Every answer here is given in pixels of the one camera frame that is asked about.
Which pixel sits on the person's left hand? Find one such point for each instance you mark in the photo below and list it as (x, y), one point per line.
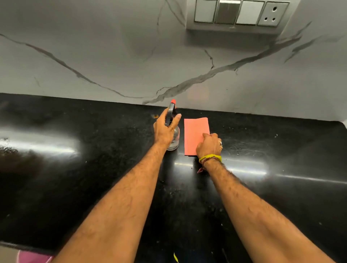
(162, 132)

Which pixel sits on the person's right hand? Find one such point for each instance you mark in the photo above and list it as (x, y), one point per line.
(209, 146)

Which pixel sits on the person's left thumb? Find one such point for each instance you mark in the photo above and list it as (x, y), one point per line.
(175, 122)

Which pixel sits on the person's right fingers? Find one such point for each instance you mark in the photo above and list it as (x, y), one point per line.
(211, 136)

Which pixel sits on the pink cleaning cloth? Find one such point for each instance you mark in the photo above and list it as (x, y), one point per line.
(193, 132)

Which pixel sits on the clear spray bottle black trigger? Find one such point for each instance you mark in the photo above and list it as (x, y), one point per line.
(176, 141)

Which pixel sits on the person's left forearm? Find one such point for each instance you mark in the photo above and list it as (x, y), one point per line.
(119, 206)

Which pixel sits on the person's right forearm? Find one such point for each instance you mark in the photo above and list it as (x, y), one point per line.
(254, 214)

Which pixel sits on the yellow wristband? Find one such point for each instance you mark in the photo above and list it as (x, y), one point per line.
(209, 157)

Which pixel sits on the red wrist thread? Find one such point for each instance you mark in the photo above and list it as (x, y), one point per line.
(202, 168)

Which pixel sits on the small yellow item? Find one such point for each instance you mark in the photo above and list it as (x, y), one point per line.
(176, 258)

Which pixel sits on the white power socket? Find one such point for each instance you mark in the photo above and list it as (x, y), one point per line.
(273, 14)

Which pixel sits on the pink fabric item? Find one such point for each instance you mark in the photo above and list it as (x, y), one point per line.
(34, 257)

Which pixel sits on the grey wall switch panel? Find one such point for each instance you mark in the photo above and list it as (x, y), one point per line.
(244, 28)

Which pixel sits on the white rocker switch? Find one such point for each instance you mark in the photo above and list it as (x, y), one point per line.
(205, 10)
(250, 12)

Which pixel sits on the grey rocker switch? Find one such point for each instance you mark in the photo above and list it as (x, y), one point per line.
(227, 12)

